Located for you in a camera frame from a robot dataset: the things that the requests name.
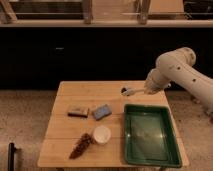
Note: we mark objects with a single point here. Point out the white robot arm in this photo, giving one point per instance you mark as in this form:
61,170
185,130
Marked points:
177,66

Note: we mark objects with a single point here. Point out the brown wooden block brush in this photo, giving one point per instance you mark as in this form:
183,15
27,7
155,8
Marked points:
78,111

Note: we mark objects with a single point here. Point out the green plastic tray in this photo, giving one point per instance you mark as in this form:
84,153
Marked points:
149,137

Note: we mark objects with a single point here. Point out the blue sponge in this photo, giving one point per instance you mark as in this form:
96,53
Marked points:
102,111

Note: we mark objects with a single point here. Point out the white paper cup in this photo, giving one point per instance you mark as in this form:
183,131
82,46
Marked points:
101,134

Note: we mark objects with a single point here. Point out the brown pine cone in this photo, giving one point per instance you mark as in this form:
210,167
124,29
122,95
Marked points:
81,146

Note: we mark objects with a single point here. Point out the black pole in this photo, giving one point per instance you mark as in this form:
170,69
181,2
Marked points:
11,154

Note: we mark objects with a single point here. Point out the wooden shelf rail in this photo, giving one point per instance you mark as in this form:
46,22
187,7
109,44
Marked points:
106,13

